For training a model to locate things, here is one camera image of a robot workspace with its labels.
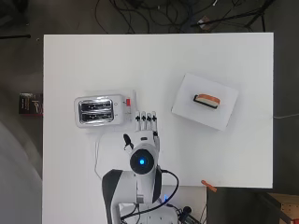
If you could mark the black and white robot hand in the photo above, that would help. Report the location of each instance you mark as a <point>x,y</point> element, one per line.
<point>146,137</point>

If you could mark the black rod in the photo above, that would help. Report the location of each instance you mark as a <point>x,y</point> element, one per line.
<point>15,36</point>

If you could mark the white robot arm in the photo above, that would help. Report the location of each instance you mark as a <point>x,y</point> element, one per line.
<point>124,186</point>

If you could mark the small black device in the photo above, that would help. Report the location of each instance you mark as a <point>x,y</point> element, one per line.
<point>187,213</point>

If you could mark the steel toaster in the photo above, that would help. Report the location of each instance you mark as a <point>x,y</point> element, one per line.
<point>95,111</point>

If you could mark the orange clip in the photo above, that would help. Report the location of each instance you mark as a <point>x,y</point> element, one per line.
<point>208,185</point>

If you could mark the orange block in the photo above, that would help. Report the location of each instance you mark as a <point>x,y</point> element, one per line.
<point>209,98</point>

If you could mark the wooden box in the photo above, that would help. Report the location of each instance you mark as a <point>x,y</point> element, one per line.
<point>288,207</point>

